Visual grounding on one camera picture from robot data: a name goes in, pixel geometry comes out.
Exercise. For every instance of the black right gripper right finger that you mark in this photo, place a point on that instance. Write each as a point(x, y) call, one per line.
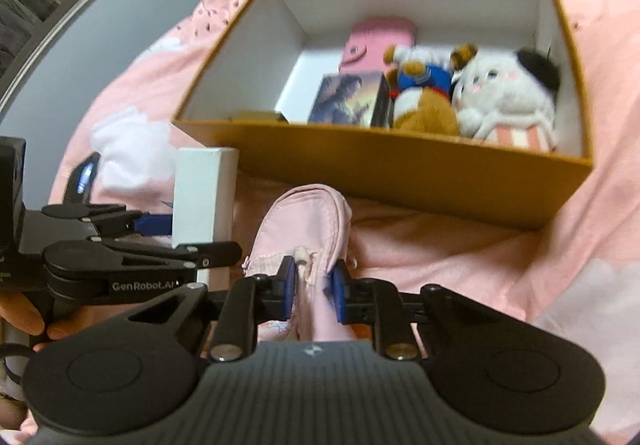
point(379, 305)

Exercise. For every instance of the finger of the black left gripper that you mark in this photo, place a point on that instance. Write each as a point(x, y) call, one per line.
point(114, 266)
point(113, 220)

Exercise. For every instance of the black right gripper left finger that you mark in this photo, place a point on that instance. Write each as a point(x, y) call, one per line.
point(250, 302)

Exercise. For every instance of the pink zipper pouch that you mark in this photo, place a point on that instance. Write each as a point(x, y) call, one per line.
point(311, 223)

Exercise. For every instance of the long white box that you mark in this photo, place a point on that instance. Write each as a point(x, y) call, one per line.
point(204, 195)

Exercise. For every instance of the black phone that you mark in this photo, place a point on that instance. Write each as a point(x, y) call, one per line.
point(79, 185)

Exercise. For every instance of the orange cardboard box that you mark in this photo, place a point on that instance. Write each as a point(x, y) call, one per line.
point(256, 87)

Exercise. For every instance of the pink cloud-print bedsheet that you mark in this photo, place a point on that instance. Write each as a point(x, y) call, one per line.
point(578, 277)

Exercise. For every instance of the blue-shirted plush toy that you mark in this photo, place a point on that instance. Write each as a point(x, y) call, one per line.
point(420, 82)

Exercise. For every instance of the white plush with black hat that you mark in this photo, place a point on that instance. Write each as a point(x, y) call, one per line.
point(508, 99)

